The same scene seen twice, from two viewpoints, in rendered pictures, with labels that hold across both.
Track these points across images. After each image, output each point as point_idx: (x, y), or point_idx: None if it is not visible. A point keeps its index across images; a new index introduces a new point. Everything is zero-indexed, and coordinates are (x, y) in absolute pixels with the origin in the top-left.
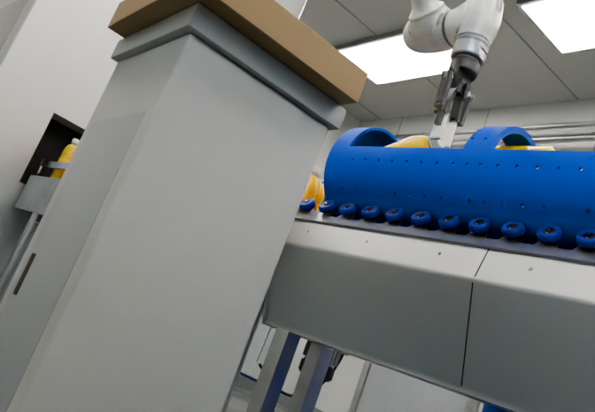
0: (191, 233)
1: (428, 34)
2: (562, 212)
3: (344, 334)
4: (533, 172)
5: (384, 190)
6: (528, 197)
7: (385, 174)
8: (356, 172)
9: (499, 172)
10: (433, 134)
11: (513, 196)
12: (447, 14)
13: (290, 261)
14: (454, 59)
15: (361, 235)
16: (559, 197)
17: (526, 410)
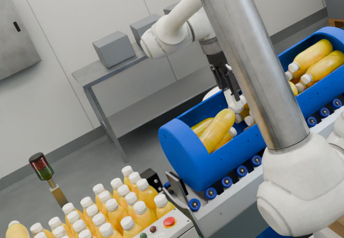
0: None
1: (183, 46)
2: (326, 102)
3: (265, 222)
4: (317, 96)
5: (248, 155)
6: (316, 106)
7: (247, 149)
8: (228, 163)
9: (304, 106)
10: (238, 106)
11: (310, 110)
12: (192, 26)
13: (222, 235)
14: (220, 56)
15: (253, 184)
16: (327, 98)
17: None
